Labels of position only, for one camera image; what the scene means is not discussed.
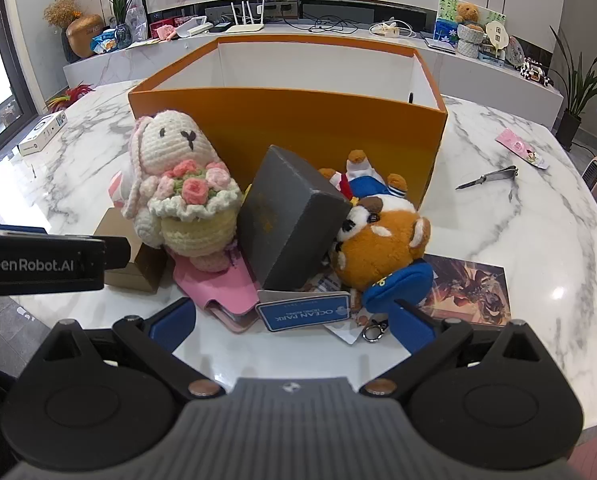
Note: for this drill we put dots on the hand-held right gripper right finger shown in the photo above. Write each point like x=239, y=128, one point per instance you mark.
x=418, y=327

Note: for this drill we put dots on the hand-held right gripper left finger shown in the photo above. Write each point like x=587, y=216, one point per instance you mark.
x=171, y=325

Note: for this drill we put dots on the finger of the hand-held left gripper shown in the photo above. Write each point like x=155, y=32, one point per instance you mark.
x=118, y=254
x=13, y=228

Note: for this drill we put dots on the pink wallet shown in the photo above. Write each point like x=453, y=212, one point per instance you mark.
x=213, y=290

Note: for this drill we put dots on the white printed paper tag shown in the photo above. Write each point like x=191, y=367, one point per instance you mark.
x=351, y=329

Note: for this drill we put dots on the red panda plush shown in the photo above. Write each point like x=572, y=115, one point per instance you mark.
x=378, y=245

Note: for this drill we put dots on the blue Ocean booklet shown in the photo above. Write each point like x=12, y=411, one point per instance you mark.
x=303, y=312

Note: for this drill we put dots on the crochet bunny with bouquet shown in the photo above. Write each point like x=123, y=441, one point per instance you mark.
x=178, y=135

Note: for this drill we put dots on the dark grey box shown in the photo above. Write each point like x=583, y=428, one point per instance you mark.
x=288, y=220

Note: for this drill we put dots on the orange cardboard box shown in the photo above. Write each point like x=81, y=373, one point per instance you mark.
x=303, y=120

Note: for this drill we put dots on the small brown cardboard box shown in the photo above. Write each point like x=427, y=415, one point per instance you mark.
x=148, y=265

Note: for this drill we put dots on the illustrated art card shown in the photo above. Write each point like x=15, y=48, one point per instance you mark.
x=468, y=290

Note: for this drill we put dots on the white product box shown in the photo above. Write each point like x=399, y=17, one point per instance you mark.
x=41, y=132

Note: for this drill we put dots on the dark framed glass door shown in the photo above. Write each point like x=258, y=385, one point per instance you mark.
x=23, y=85

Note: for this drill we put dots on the red feather decoration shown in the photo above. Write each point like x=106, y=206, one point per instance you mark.
x=73, y=94

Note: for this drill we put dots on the metal nail clipper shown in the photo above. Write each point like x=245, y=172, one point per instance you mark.
x=493, y=176

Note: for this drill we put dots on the golden vase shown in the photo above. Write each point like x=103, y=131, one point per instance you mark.
x=83, y=35

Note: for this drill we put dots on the blue snack bags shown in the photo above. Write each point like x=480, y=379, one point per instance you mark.
x=103, y=42

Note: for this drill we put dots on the pink card packet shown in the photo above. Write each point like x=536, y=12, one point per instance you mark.
x=515, y=142

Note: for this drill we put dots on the green plant in glass vase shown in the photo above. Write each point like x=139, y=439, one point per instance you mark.
x=123, y=35

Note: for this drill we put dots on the pink cloth toy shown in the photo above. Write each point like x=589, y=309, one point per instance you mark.
x=167, y=32

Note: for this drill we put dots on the potted plant in black pot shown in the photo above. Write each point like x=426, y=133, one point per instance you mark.
x=568, y=130

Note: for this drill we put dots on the small black box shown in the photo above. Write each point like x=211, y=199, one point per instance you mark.
x=223, y=27

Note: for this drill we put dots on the white marble TV cabinet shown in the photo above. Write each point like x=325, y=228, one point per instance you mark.
x=478, y=80

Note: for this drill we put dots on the white router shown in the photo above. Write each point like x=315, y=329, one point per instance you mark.
x=246, y=27

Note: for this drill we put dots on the white ribbed pot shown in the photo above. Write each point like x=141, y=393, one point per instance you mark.
x=467, y=50

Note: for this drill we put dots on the small miniature house model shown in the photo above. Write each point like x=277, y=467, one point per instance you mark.
x=492, y=55

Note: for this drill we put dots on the cow pattern toy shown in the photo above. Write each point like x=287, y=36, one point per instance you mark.
x=530, y=67

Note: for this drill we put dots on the grey laptop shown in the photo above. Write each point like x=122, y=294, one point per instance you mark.
x=441, y=45

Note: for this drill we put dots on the round decorative plate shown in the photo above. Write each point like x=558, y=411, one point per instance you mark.
x=515, y=50

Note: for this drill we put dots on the white ribbed bowl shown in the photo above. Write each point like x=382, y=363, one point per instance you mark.
x=471, y=34

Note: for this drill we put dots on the cream fan ornament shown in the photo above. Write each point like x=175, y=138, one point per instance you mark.
x=497, y=35

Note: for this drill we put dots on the painted picture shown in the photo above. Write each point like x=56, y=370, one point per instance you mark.
x=446, y=15

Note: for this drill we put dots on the brown teddy bear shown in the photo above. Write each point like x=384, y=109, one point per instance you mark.
x=468, y=12

